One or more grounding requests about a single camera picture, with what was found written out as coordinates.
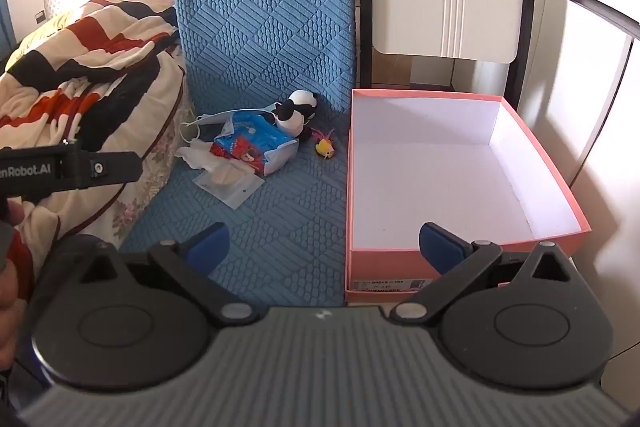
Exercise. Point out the cream floral cushion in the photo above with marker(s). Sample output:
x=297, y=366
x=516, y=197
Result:
x=135, y=212

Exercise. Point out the blue textured sofa cover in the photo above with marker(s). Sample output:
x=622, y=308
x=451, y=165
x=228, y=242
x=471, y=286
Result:
x=260, y=32

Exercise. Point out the panda plush toy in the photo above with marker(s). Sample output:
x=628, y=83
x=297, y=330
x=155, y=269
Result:
x=295, y=112

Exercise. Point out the blue tissue pack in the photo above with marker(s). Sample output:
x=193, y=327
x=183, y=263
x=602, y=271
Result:
x=260, y=137

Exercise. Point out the pink cardboard box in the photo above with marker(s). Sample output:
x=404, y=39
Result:
x=450, y=167

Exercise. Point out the white paper towel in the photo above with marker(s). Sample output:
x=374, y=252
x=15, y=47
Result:
x=200, y=154

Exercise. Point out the clear plastic bag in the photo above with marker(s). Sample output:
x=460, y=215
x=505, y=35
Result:
x=230, y=187

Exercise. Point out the person's left hand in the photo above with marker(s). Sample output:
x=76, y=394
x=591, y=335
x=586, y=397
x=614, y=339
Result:
x=10, y=307

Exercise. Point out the red black striped quilt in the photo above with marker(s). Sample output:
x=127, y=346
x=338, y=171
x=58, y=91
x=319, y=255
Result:
x=75, y=57

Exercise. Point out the yellow chick toy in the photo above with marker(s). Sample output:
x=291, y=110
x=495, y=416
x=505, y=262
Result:
x=325, y=149

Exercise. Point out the black curved metal tube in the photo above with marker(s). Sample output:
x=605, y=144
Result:
x=590, y=2

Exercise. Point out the blue face mask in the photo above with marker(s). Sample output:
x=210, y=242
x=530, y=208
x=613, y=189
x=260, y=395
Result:
x=215, y=119

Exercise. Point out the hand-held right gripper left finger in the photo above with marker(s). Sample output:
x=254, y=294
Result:
x=210, y=243

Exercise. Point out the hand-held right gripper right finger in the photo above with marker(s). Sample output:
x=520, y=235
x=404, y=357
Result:
x=440, y=248

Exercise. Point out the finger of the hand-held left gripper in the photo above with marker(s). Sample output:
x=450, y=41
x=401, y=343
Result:
x=112, y=167

